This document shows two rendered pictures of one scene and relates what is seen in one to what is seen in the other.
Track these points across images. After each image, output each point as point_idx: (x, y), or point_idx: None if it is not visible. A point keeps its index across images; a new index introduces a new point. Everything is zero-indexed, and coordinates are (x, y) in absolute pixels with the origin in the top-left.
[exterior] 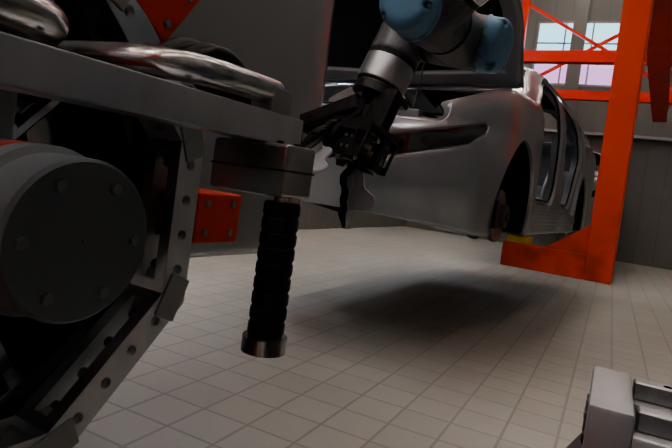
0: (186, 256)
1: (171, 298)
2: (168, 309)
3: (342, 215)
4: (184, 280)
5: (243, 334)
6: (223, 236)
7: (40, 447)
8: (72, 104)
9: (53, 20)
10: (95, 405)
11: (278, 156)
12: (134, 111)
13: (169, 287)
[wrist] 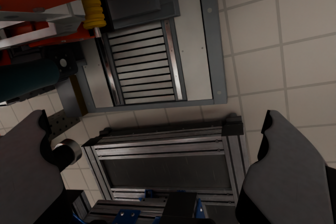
0: (44, 15)
1: (66, 21)
2: (72, 22)
3: (263, 124)
4: (65, 18)
5: (55, 147)
6: None
7: (58, 36)
8: None
9: None
10: (72, 29)
11: None
12: None
13: (54, 22)
